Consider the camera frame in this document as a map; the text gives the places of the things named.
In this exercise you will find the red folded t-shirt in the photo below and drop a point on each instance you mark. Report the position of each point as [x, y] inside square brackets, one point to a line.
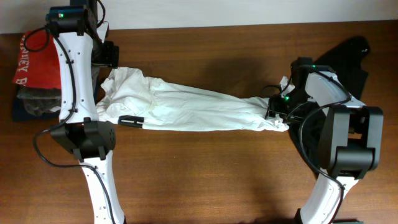
[38, 69]

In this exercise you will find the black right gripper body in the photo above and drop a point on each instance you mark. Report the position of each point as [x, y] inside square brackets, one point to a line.
[285, 106]

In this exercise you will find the white t-shirt black print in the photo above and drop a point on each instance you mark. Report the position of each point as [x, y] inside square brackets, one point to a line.
[174, 107]

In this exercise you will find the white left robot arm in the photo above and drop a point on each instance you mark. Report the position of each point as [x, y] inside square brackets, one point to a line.
[80, 41]

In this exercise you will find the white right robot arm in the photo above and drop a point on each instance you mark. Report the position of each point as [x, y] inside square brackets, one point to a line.
[350, 137]

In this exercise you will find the navy folded garment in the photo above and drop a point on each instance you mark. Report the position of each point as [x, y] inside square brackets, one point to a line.
[20, 114]

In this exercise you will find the grey camouflage folded garment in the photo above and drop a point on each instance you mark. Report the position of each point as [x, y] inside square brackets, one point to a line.
[37, 101]

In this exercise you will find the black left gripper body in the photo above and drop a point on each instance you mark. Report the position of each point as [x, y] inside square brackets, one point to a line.
[105, 56]

